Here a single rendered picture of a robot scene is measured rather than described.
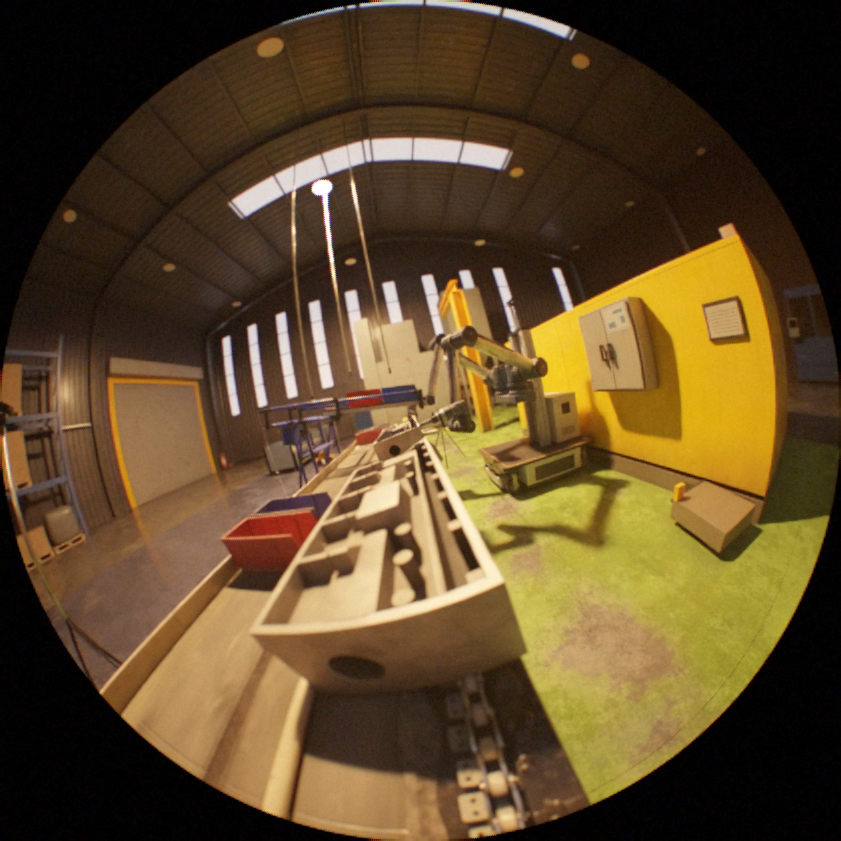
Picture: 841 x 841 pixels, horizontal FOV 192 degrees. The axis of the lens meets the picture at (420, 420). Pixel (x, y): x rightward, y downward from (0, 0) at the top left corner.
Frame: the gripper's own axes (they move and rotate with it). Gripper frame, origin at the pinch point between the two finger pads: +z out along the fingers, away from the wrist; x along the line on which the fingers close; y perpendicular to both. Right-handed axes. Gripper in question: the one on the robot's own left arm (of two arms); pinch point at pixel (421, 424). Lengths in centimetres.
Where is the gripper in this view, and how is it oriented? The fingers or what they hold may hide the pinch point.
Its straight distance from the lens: 196.5
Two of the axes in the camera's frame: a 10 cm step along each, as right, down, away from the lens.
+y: -3.8, -9.2, -1.0
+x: 0.6, 0.8, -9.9
